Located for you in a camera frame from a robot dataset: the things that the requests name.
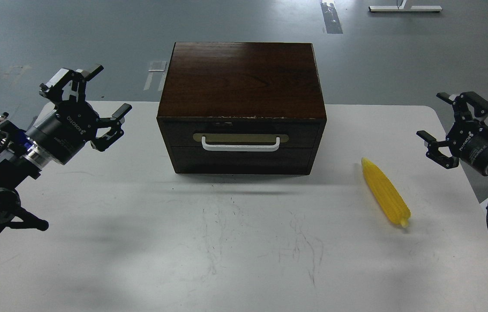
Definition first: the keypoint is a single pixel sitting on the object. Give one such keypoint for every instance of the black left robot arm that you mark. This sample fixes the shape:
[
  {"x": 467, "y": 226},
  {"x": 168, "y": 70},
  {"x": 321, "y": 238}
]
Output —
[{"x": 21, "y": 158}]

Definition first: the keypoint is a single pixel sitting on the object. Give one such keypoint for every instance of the dark wooden drawer cabinet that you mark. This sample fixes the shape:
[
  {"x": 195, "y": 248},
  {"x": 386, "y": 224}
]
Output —
[{"x": 242, "y": 82}]

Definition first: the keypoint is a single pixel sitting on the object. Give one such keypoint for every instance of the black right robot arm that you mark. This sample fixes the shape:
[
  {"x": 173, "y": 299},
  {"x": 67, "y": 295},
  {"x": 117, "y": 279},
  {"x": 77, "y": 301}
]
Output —
[{"x": 467, "y": 140}]

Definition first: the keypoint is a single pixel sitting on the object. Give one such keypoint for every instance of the wooden drawer with white handle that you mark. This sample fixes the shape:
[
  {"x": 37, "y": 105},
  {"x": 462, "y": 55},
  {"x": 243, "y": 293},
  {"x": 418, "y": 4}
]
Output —
[{"x": 189, "y": 134}]

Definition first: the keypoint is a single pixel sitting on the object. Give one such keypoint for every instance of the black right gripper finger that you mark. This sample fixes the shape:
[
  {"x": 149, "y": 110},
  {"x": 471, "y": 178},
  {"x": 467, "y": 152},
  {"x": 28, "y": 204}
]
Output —
[
  {"x": 433, "y": 150},
  {"x": 468, "y": 107}
]

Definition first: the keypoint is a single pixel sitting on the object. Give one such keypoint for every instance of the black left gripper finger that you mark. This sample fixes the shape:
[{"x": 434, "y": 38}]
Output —
[
  {"x": 53, "y": 90},
  {"x": 114, "y": 123}
]

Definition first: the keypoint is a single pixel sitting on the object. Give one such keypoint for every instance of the yellow corn cob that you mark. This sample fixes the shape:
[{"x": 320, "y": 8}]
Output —
[{"x": 386, "y": 195}]

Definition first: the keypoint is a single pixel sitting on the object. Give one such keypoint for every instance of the white table leg base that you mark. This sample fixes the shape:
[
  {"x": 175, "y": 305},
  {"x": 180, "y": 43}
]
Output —
[{"x": 405, "y": 6}]

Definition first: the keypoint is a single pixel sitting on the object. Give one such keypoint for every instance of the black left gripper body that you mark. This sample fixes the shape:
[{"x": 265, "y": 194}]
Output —
[{"x": 65, "y": 130}]

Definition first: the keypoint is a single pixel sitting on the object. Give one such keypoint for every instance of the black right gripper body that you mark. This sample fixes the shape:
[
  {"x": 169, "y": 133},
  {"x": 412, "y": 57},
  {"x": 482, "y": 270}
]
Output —
[{"x": 469, "y": 142}]

